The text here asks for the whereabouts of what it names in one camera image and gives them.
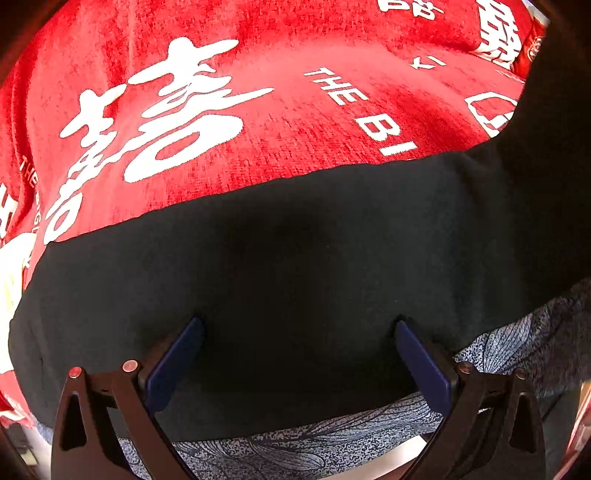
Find black pants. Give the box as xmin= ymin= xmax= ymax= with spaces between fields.
xmin=7 ymin=28 xmax=591 ymax=441

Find blue leaf-patterned cloth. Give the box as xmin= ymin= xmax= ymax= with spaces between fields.
xmin=37 ymin=277 xmax=591 ymax=480

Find red patterned cushion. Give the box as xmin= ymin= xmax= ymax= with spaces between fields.
xmin=512 ymin=18 xmax=551 ymax=80

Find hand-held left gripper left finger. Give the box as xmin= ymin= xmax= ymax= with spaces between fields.
xmin=51 ymin=317 xmax=206 ymax=480

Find red printed blanket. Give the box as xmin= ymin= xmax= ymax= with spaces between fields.
xmin=0 ymin=0 xmax=550 ymax=425

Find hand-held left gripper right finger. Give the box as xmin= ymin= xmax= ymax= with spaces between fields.
xmin=394 ymin=318 xmax=548 ymax=480

